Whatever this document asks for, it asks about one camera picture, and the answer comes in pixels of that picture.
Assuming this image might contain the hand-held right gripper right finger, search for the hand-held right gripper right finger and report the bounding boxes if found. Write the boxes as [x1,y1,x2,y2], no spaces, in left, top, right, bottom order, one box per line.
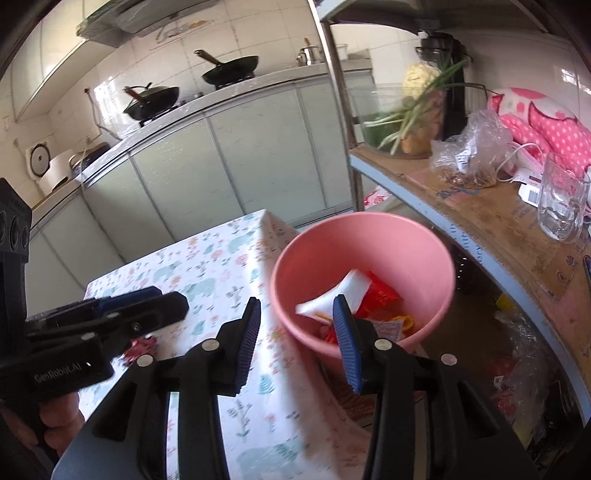
[332,294,541,480]

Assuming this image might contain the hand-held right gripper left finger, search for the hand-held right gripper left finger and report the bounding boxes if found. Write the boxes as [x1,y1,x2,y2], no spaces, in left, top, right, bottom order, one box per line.
[51,296,262,480]

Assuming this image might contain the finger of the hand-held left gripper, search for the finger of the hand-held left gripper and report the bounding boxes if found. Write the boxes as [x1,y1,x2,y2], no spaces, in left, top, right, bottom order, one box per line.
[28,285,163,330]
[27,292,189,357]

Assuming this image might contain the red wrapper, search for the red wrapper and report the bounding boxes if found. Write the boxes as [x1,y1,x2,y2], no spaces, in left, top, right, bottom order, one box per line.
[124,336,158,365]

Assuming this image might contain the grey scouring pad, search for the grey scouring pad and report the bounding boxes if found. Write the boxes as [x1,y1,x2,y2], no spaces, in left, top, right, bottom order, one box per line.
[372,320,404,343]

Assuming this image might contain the white packet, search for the white packet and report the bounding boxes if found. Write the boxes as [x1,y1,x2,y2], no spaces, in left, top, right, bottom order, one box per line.
[295,269,374,320]

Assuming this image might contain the red snack packet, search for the red snack packet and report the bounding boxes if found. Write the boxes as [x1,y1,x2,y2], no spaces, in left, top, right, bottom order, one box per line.
[318,271,402,347]

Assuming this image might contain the pink plastic bowl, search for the pink plastic bowl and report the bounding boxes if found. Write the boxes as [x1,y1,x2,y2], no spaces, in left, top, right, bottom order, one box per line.
[270,211,455,363]

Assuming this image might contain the person's left hand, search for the person's left hand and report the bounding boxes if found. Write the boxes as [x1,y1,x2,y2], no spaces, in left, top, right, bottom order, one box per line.
[2,392,86,455]

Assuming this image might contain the floral tablecloth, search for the floral tablecloth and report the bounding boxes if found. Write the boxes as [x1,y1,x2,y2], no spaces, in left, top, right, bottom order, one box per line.
[83,209,384,480]

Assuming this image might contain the dark-lidded pot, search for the dark-lidded pot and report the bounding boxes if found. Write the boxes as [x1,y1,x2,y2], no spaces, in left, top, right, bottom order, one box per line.
[69,143,112,169]

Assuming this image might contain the white rice cooker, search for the white rice cooker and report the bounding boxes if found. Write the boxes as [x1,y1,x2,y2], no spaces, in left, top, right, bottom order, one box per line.
[28,143,79,197]

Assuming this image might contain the white sack red print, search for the white sack red print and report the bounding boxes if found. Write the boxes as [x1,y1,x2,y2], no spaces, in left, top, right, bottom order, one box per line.
[362,185,398,210]

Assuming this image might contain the grey-edged rack shelf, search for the grey-edged rack shelf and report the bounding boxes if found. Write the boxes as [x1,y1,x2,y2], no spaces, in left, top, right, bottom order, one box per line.
[348,148,591,416]

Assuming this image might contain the kitchen counter cabinet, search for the kitchen counter cabinet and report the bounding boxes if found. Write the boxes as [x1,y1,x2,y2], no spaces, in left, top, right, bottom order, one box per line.
[28,60,375,296]

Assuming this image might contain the clear bag red contents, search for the clear bag red contents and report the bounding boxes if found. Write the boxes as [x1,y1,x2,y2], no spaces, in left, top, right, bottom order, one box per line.
[494,309,568,444]

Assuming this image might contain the black lidded wok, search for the black lidded wok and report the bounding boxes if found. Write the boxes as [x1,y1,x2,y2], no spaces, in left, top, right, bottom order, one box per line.
[122,82,180,121]

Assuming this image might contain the cardboard sheet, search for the cardboard sheet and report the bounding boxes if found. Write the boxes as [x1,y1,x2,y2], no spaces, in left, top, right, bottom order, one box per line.
[355,145,591,324]

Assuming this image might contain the dark green vegetable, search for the dark green vegetable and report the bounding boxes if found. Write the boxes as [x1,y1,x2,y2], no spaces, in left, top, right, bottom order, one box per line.
[362,117,407,148]

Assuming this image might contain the patterned clear vessel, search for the patterned clear vessel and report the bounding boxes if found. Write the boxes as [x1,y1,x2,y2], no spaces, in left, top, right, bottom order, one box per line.
[376,88,448,155]

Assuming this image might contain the white labelled box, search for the white labelled box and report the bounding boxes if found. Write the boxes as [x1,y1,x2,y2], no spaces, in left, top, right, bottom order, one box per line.
[512,166,548,206]

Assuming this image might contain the clear container with vegetables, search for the clear container with vegetables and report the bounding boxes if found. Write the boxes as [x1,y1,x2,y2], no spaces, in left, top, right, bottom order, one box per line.
[365,55,502,155]

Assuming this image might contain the clear plastic container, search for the clear plastic container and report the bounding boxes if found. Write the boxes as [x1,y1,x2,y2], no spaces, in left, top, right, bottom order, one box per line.
[346,83,407,139]

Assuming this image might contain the metal rack pole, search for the metal rack pole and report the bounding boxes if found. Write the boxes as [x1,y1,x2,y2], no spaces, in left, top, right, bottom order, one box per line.
[307,0,365,213]

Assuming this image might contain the plastic bag of seeds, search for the plastic bag of seeds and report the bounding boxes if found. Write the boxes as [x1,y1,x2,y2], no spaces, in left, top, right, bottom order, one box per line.
[430,109,513,190]

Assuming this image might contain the glass mug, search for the glass mug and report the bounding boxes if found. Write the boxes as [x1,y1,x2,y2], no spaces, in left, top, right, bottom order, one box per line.
[537,152,591,243]

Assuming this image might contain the black blender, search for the black blender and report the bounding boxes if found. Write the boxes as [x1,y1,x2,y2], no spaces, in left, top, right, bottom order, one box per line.
[416,30,472,141]

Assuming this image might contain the range hood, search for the range hood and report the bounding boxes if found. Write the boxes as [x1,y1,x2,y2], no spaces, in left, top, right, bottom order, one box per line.
[76,0,215,47]

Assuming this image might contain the cauliflower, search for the cauliflower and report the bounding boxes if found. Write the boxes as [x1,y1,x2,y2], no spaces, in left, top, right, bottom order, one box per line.
[402,64,441,100]

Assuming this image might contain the metal kettle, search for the metal kettle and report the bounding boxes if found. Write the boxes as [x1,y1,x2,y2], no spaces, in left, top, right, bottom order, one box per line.
[295,38,321,68]

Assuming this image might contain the pink polka-dot cloth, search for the pink polka-dot cloth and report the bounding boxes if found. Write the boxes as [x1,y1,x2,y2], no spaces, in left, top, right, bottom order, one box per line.
[487,88,591,185]

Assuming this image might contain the wall cabinet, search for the wall cabinet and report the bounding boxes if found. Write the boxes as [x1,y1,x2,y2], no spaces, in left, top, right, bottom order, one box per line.
[9,18,88,121]

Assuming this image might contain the white cable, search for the white cable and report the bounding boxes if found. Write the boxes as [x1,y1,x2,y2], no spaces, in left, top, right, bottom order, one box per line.
[496,142,552,183]

